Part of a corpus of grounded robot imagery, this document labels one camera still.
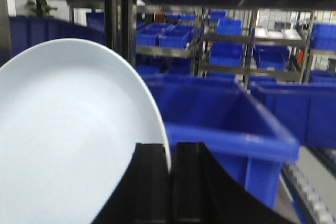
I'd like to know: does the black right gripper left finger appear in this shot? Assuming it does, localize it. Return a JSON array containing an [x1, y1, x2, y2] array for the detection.
[[93, 143, 170, 223]]

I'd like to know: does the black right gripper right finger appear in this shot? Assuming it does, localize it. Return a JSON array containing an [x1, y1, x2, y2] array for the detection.
[[172, 142, 290, 223]]

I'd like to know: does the light blue round plate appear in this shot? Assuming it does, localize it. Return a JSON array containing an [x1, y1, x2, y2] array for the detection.
[[1, 38, 171, 223]]

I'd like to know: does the large blue bin near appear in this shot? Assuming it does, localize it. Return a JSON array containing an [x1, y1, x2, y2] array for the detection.
[[143, 74, 299, 208]]

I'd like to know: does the blue bin at right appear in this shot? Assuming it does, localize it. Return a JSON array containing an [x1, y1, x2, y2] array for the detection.
[[249, 82, 335, 148]]

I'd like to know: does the blue bin on middle rack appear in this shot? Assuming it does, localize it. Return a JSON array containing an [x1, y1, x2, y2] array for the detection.
[[209, 42, 243, 67]]

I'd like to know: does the blue bin on background rack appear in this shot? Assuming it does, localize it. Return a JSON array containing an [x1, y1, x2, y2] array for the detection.
[[159, 26, 194, 49]]

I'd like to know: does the green potted plant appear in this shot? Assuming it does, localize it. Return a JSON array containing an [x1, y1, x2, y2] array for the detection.
[[26, 0, 58, 17]]

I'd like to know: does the roller conveyor rail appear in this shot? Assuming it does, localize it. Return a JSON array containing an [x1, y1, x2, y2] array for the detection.
[[281, 147, 335, 223]]

